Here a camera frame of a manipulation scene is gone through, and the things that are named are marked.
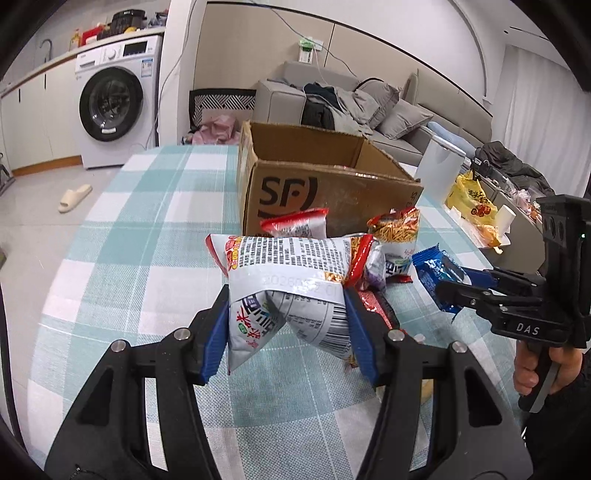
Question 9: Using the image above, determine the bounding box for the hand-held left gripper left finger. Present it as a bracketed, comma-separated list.
[44, 284, 232, 480]

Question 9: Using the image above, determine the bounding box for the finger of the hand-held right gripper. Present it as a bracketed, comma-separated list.
[435, 278, 513, 320]
[455, 267, 548, 296]

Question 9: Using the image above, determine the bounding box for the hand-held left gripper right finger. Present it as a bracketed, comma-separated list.
[344, 288, 546, 480]

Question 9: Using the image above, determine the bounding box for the red chocolate snack packet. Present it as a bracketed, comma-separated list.
[358, 288, 402, 330]

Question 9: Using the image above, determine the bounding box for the blue snack packet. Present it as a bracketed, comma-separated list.
[412, 248, 472, 315]

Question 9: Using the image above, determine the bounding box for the white noodle snack bag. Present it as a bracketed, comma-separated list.
[260, 208, 329, 240]
[205, 233, 375, 374]
[367, 207, 422, 283]

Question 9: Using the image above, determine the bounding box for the cardboard box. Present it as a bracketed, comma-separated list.
[237, 120, 424, 238]

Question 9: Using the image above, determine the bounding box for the person's right forearm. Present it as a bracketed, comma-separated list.
[522, 351, 591, 480]

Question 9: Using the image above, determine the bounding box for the person's right hand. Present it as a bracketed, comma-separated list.
[513, 342, 590, 396]

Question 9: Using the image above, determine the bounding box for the white paper cup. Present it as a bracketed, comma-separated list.
[496, 205, 515, 236]

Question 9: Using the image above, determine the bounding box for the yellow plastic bag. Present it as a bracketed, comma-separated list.
[445, 171, 502, 245]

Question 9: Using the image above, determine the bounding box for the white purple snack packet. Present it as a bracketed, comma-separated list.
[365, 240, 387, 291]

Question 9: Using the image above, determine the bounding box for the white trash bin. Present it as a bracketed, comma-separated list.
[418, 137, 467, 204]

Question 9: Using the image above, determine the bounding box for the dark coat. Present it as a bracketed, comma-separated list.
[475, 141, 555, 195]

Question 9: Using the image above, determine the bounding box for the checked tablecloth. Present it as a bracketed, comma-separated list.
[28, 144, 527, 480]

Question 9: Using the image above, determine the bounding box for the light blue cushion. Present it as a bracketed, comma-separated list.
[427, 121, 476, 158]

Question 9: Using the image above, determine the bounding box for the grey pillow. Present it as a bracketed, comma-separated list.
[355, 78, 400, 125]
[379, 98, 435, 140]

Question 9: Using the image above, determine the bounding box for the white curtain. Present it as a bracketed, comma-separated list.
[501, 44, 591, 185]

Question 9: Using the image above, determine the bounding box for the beige slipper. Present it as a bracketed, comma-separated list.
[58, 184, 93, 213]

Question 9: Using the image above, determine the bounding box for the pink cloth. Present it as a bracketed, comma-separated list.
[191, 115, 245, 145]

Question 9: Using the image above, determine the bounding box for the grey hoodie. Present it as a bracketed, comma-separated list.
[335, 88, 382, 137]

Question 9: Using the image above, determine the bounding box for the white washing machine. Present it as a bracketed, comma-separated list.
[75, 34, 164, 170]

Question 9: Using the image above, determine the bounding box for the pile of clothes on sofa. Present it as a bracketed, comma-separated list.
[302, 82, 338, 130]

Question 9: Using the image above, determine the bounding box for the black white patterned basket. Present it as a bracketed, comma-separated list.
[188, 89, 256, 134]

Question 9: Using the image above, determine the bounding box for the grey sofa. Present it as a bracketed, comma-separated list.
[255, 60, 492, 169]

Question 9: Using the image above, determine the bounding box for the red container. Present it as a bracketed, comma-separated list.
[81, 25, 112, 47]

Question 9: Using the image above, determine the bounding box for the white wall power strip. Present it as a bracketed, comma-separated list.
[298, 37, 324, 63]

